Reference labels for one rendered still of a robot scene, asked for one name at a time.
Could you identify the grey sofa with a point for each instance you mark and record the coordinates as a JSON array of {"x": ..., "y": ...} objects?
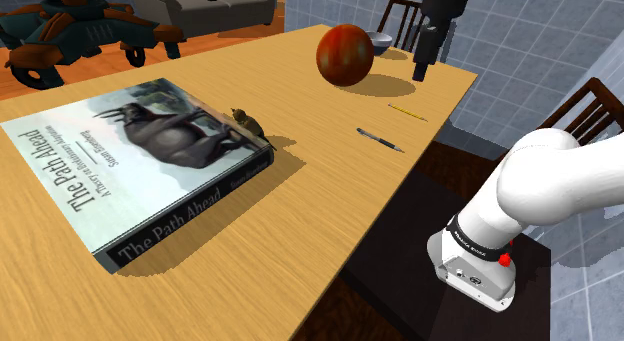
[{"x": 214, "y": 11}]

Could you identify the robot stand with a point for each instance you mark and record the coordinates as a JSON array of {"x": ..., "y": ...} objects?
[{"x": 414, "y": 242}]

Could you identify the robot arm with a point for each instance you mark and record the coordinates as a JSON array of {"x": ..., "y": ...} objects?
[{"x": 541, "y": 184}]

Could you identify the white bowl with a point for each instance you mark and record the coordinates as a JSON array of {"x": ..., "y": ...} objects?
[{"x": 382, "y": 41}]

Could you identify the red-brown ball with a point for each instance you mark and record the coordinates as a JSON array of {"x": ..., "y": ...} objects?
[{"x": 344, "y": 55}]

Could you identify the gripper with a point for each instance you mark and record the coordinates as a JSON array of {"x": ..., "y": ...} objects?
[{"x": 426, "y": 45}]

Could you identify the small brown animal figure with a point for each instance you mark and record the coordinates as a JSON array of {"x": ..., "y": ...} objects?
[{"x": 249, "y": 123}]

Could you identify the teal and orange lounge chair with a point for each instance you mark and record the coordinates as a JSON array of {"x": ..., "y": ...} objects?
[{"x": 83, "y": 33}]

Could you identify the large illustrated hardcover book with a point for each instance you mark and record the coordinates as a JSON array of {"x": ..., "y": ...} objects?
[{"x": 146, "y": 169}]

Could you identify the dark wooden chair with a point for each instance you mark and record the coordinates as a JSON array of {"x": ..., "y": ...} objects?
[
  {"x": 592, "y": 106},
  {"x": 402, "y": 18}
]

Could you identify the wooden table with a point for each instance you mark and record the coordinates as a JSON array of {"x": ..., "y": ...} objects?
[{"x": 312, "y": 184}]

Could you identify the yellow pencil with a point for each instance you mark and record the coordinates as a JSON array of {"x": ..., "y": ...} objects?
[{"x": 407, "y": 112}]

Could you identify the dark grey pen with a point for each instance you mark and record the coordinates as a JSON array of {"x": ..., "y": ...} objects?
[{"x": 378, "y": 139}]

